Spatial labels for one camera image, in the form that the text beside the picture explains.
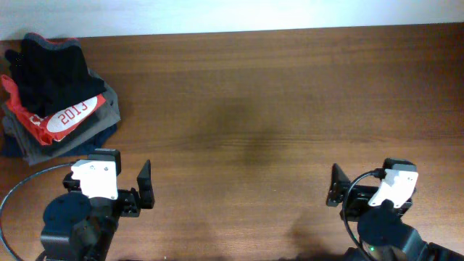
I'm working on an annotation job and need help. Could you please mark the black leggings with red waistband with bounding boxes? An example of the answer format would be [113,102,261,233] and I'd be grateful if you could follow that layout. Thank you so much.
[4,33,106,117]

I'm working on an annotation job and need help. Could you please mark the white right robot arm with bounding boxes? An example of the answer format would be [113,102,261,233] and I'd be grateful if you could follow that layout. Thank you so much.
[326,158,463,261]

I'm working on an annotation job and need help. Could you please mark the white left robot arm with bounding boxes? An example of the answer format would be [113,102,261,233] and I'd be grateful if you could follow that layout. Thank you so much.
[40,159,155,260]

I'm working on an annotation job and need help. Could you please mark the red printed t-shirt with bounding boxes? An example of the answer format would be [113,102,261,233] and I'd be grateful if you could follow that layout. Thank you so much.
[1,75,106,146]

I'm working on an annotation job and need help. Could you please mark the gray folded garment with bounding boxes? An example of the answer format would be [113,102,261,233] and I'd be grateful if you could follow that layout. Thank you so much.
[1,70,121,165]

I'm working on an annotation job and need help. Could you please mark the dark blue folded garment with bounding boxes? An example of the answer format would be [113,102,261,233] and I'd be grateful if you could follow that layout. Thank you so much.
[1,124,117,157]

